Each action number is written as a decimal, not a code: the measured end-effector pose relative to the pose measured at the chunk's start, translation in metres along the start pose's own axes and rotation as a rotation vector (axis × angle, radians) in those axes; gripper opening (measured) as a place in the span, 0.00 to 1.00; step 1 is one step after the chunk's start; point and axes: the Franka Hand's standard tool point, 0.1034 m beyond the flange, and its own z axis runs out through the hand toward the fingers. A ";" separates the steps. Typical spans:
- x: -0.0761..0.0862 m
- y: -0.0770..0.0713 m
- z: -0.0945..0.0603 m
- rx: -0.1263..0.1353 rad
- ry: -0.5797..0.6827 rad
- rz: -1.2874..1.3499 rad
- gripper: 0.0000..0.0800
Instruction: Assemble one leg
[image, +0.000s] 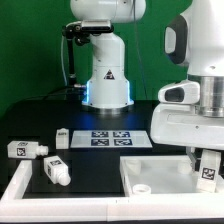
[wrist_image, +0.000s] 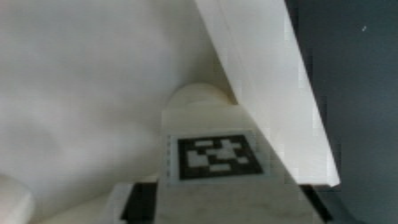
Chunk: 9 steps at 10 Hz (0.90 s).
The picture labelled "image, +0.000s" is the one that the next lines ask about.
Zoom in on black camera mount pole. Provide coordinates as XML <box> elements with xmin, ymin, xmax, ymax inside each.
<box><xmin>62</xmin><ymin>22</ymin><xmax>89</xmax><ymax>85</ymax></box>

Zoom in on black cables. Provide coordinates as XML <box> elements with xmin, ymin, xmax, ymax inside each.
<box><xmin>6</xmin><ymin>85</ymin><xmax>88</xmax><ymax>113</ymax></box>

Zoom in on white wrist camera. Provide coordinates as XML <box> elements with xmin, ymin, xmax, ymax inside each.
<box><xmin>158</xmin><ymin>80</ymin><xmax>200</xmax><ymax>104</ymax></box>

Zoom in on white tag sheet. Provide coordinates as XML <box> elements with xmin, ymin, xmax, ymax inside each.
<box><xmin>71</xmin><ymin>130</ymin><xmax>152</xmax><ymax>148</ymax></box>

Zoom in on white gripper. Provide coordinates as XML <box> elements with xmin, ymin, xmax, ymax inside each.
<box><xmin>150</xmin><ymin>103</ymin><xmax>224</xmax><ymax>171</ymax></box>

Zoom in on white U-shaped obstacle fence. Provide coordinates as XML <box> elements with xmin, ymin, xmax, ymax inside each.
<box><xmin>0</xmin><ymin>161</ymin><xmax>224</xmax><ymax>223</ymax></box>

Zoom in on white square tabletop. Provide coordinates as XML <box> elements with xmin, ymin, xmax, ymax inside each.
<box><xmin>119</xmin><ymin>154</ymin><xmax>224</xmax><ymax>198</ymax></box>

